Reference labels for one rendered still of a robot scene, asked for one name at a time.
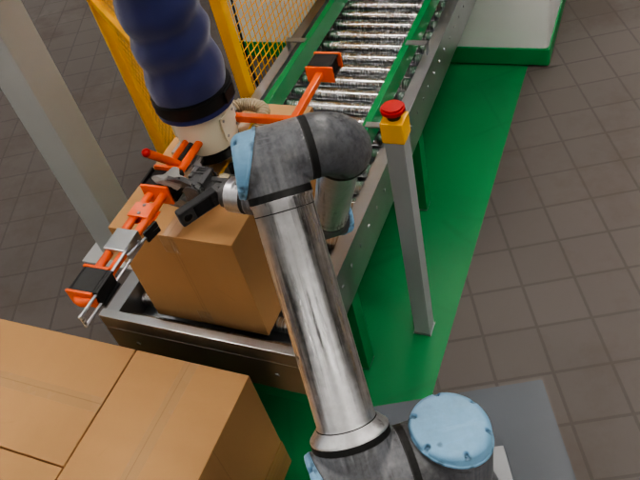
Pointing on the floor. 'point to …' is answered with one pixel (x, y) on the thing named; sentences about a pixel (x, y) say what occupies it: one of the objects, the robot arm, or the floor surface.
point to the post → (409, 219)
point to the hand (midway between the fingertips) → (159, 190)
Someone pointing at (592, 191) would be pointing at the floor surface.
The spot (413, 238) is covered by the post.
